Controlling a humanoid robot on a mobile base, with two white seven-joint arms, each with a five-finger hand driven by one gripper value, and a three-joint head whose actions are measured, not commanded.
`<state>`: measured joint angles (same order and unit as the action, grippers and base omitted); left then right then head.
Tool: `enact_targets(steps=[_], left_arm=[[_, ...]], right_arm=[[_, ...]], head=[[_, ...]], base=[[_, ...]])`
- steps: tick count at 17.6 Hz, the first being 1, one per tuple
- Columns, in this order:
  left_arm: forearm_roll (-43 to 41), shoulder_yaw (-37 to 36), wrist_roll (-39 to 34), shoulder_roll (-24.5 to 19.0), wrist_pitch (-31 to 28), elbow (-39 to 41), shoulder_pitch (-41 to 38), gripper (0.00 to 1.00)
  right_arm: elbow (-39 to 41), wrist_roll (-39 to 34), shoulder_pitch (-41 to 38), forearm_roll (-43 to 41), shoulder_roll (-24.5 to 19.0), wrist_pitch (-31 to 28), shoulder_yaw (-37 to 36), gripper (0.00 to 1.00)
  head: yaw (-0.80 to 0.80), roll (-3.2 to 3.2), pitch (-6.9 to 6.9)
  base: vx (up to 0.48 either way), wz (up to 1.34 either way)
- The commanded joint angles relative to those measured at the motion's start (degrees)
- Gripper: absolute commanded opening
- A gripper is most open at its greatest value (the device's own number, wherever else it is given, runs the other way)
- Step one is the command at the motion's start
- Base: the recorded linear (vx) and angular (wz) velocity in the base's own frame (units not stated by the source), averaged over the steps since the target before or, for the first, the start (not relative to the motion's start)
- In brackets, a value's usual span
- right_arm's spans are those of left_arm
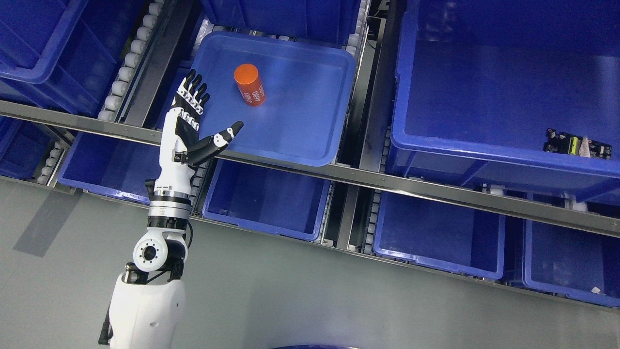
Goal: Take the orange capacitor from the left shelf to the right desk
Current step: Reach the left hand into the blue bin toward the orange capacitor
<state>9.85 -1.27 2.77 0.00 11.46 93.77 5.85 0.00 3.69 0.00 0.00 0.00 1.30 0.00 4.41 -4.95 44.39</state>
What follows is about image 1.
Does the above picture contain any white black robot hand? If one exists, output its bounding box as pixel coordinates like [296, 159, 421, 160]
[148, 69, 244, 201]

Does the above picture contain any orange cylindrical capacitor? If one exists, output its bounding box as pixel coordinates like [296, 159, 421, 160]
[234, 63, 266, 107]

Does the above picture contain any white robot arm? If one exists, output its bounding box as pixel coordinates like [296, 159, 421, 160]
[99, 178, 192, 349]

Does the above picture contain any steel shelf rack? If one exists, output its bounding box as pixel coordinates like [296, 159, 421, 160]
[1, 0, 619, 298]

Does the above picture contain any blue lower bin far left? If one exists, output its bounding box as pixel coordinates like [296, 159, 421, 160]
[0, 116, 51, 179]

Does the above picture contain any shallow blue tray bin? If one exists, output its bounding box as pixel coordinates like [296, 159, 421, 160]
[192, 31, 356, 167]

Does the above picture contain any blue bin top left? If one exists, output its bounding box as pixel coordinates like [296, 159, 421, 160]
[0, 0, 146, 117]

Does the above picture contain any blue bin top centre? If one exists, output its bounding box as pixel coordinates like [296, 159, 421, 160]
[201, 0, 361, 46]

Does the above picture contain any blue lower bin right centre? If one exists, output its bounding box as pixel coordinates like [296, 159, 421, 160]
[372, 192, 505, 280]

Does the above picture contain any large blue bin right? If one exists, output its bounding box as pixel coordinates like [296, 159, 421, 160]
[386, 0, 620, 205]

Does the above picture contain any black circuit board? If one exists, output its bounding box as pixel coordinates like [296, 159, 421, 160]
[543, 128, 613, 160]

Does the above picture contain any blue lower bin far right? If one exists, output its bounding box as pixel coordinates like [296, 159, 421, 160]
[521, 221, 620, 308]

